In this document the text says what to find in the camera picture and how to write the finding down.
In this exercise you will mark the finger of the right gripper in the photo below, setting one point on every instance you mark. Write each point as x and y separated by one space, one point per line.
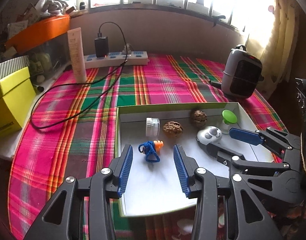
277 142
230 154

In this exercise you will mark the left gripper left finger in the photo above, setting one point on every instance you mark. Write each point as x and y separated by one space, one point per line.
62 216

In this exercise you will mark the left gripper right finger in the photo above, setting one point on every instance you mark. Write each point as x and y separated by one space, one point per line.
245 216

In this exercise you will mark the white cat paw toy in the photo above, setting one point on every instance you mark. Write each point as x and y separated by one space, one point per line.
209 135

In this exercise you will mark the green cap small bottle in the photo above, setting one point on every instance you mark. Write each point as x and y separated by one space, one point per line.
229 118

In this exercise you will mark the brown walnut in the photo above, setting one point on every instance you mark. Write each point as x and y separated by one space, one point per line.
198 118
172 129

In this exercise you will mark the blue orange knitted toy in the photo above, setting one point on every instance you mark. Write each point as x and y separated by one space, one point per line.
151 149

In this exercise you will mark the white clear small jar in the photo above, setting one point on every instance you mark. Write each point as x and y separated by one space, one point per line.
152 127

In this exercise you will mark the white mushroom figurine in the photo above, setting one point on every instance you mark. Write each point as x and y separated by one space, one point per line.
185 227

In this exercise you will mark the grey black portable heater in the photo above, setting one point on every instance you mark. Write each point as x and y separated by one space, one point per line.
241 74

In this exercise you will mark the plaid pink green cloth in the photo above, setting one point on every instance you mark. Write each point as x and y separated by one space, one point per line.
73 127

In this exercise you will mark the white green cardboard tray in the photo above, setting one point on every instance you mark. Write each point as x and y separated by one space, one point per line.
154 188

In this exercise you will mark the cream heart pattern curtain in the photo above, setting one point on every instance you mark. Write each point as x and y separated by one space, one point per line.
273 27

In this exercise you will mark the yellow cardboard box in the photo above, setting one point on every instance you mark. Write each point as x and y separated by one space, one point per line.
16 96

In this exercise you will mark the white power strip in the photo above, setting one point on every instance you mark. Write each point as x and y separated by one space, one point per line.
115 59

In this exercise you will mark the white plug on strip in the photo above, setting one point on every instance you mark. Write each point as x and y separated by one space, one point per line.
127 50

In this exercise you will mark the striped green white box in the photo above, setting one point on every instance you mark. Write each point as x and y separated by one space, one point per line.
10 66

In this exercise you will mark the white cosmetic tube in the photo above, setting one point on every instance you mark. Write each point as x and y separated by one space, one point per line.
76 54

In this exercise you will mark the black charger adapter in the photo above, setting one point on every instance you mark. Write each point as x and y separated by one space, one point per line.
101 44

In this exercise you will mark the orange plastic basin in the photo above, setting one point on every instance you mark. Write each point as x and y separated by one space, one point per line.
39 33

